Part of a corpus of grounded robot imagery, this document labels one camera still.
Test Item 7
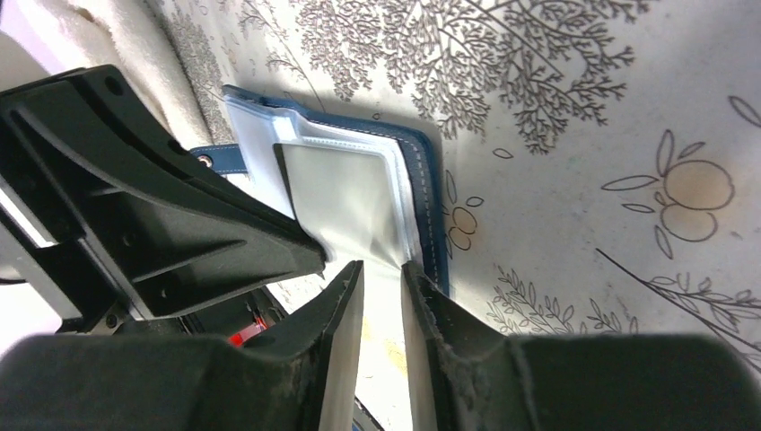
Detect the blue leather card holder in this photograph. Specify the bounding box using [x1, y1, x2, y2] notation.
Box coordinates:
[192, 85, 450, 292]

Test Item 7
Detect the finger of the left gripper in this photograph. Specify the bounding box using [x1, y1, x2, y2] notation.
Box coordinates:
[0, 80, 328, 320]
[68, 65, 293, 224]

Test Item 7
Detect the floral patterned bed sheet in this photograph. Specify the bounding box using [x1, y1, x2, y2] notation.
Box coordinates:
[148, 1, 760, 387]

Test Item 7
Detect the folded white towel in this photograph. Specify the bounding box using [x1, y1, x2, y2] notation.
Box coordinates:
[20, 1, 212, 148]

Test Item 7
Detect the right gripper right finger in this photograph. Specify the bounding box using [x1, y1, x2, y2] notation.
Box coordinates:
[401, 261, 760, 430]

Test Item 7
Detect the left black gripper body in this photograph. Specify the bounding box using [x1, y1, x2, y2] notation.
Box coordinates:
[0, 125, 299, 349]

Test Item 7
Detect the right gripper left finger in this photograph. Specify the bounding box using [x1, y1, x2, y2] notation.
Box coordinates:
[1, 260, 363, 430]

